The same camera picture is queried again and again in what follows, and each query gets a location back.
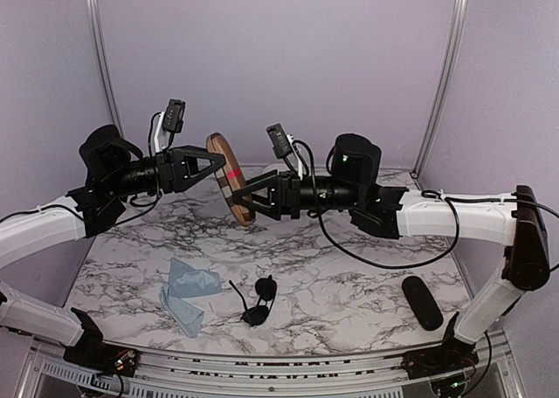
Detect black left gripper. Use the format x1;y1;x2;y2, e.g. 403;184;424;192
107;145;230;197

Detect aluminium frame post right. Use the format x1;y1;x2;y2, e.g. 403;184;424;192
412;0;469;179

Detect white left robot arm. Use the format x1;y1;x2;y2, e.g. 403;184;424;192
1;125;226;367

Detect black woven glasses case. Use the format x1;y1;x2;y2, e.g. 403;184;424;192
402;276;444;332

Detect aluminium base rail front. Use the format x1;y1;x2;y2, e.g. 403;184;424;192
16;332;526;397

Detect light blue cleaning cloth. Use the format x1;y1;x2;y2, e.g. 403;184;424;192
159;257;222;338

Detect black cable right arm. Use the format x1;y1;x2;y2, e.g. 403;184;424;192
287;140;521;269

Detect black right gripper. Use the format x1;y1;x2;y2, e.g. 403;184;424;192
232;169;362;221

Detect brown striped glasses case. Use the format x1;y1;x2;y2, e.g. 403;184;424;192
206;133;255;226

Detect black aviator sunglasses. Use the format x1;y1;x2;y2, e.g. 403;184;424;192
229;275;278;327

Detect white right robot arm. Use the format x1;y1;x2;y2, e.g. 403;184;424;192
225;134;552;370

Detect aluminium frame post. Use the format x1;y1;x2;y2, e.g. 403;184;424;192
412;0;469;179
86;0;123;134

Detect aluminium frame post left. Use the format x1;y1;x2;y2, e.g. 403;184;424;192
86;0;123;134

